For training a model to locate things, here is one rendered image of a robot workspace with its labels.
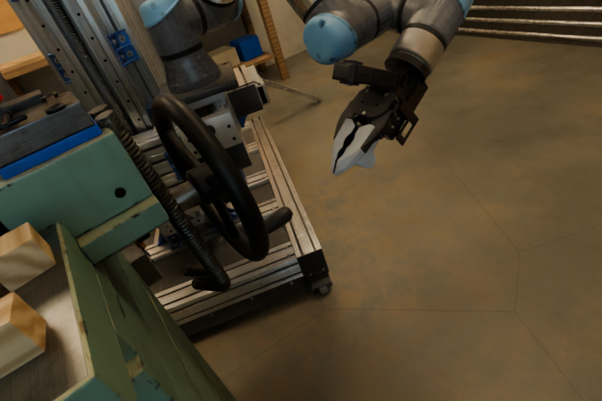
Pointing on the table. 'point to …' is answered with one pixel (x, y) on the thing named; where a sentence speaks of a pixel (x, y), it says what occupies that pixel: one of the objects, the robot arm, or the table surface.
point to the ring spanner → (53, 103)
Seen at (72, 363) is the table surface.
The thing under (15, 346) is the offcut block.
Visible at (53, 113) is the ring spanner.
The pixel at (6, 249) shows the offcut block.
